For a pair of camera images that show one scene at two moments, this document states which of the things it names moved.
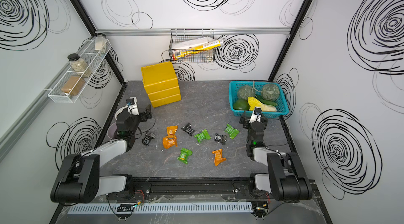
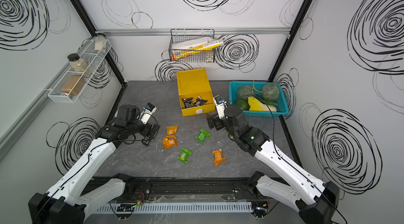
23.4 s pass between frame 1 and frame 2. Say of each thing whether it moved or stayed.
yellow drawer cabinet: moved
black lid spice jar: stayed
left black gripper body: moved
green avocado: stayed
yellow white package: stayed
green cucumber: stayed
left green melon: stayed
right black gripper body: moved
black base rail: stayed
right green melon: stayed
